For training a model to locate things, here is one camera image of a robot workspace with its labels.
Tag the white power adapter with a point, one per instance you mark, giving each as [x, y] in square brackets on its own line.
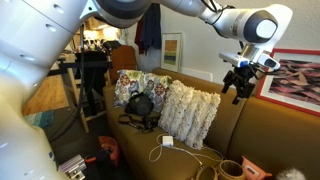
[167, 140]

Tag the floral patterned pillow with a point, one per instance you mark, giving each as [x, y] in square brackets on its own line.
[152, 85]

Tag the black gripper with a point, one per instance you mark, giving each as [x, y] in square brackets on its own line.
[240, 78]

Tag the shaggy cream pillow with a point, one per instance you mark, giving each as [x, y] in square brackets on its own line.
[187, 113]

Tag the wooden stool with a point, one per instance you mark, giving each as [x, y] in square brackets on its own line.
[86, 77]

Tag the white fluffy plush toy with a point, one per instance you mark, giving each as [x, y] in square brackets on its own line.
[290, 174]

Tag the orange red bag on floor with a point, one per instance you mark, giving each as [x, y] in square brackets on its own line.
[110, 144]

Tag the silver metal block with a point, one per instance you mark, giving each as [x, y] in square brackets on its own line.
[74, 168]

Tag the black dslr camera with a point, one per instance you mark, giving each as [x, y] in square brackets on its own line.
[146, 124]

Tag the small framed wall art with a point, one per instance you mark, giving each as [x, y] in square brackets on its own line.
[171, 51]

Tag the tan leather sofa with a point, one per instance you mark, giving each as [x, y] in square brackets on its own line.
[271, 136]

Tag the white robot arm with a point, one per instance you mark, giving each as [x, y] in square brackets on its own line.
[33, 33]

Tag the hanging dark jacket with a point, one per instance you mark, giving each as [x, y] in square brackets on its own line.
[148, 30]

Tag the red framed picture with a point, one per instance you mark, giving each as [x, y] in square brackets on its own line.
[297, 83]

